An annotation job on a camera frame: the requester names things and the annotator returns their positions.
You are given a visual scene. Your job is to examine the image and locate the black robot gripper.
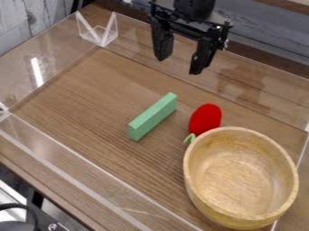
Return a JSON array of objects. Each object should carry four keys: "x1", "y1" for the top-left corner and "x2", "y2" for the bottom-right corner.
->
[{"x1": 149, "y1": 0, "x2": 233, "y2": 75}]

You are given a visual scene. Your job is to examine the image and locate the red plush strawberry toy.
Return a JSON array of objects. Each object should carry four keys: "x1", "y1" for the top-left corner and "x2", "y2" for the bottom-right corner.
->
[{"x1": 183, "y1": 104, "x2": 222, "y2": 144}]

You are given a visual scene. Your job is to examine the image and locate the green rectangular block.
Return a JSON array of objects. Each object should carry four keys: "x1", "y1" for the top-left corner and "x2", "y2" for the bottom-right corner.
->
[{"x1": 128, "y1": 92, "x2": 178, "y2": 142}]

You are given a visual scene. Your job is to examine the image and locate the wooden bowl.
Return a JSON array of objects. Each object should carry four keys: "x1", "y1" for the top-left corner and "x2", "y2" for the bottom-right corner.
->
[{"x1": 183, "y1": 126, "x2": 300, "y2": 230}]

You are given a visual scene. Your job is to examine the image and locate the clear acrylic corner bracket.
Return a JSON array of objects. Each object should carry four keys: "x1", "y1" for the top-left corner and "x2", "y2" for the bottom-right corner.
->
[{"x1": 75, "y1": 12, "x2": 118, "y2": 47}]

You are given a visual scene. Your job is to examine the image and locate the clear acrylic enclosure walls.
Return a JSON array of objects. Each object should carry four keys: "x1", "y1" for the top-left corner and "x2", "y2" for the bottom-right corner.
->
[{"x1": 0, "y1": 6, "x2": 309, "y2": 231}]

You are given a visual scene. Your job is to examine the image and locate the black metal table frame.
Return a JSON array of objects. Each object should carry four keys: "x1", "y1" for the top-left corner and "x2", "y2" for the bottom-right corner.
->
[{"x1": 0, "y1": 168, "x2": 82, "y2": 231}]

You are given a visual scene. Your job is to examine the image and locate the black cable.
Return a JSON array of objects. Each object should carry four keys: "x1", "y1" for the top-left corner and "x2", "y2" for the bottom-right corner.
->
[{"x1": 0, "y1": 203, "x2": 42, "y2": 231}]

